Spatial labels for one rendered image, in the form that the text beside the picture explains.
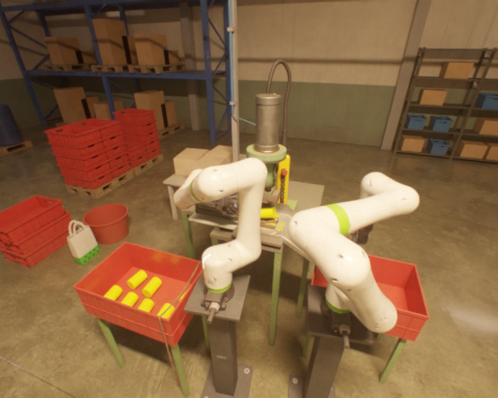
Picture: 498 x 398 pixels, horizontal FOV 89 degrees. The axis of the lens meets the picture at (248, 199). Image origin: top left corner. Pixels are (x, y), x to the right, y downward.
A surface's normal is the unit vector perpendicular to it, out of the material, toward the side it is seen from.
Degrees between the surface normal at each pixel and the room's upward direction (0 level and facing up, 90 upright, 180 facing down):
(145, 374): 0
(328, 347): 90
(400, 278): 90
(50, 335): 0
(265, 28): 90
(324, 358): 90
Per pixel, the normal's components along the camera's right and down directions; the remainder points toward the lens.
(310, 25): -0.33, 0.47
